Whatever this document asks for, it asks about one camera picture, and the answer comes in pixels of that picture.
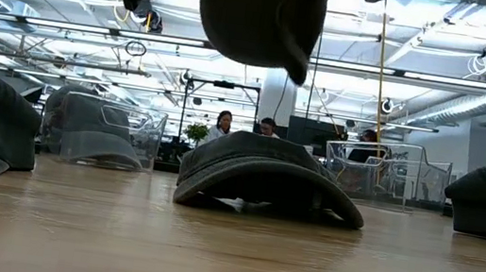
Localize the grey ceiling pipe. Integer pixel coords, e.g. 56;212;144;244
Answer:
0;48;153;79

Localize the yellow hanging cable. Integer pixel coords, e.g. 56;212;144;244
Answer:
358;0;407;188

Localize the black stand frame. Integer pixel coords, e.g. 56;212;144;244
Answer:
178;75;264;140

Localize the black hanging cable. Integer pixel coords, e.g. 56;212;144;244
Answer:
272;72;292;127
304;26;325;121

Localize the person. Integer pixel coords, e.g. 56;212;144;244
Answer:
203;107;237;148
346;126;395;168
257;115;283;140

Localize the green potted plant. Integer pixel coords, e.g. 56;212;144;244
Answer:
181;120;211;150

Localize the black aluminium rig frame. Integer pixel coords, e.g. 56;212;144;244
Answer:
32;140;458;219

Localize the black monitor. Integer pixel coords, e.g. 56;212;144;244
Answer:
285;114;347;153

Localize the black cable loop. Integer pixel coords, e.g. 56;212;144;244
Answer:
123;39;149;60

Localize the black angled panel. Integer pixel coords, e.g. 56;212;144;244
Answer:
18;83;45;106

